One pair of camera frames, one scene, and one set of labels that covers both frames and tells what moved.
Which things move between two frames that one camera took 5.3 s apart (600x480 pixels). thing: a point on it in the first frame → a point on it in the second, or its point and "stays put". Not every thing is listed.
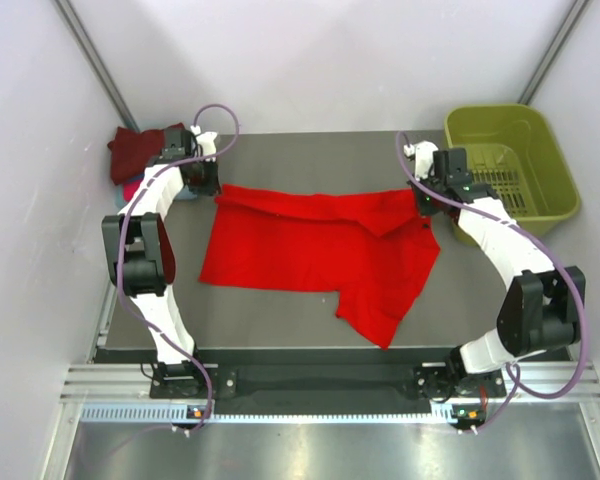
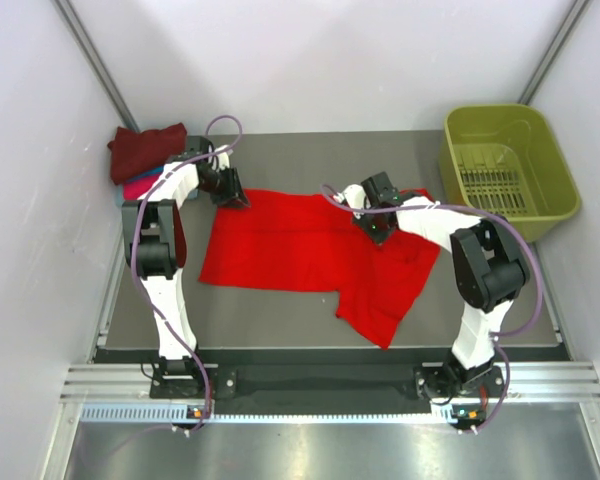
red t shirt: x=373 y=249 stays put
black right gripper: x=422 y=209 → x=377 y=238
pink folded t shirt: x=130 y=188 stays put
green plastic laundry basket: x=515 y=149 stays put
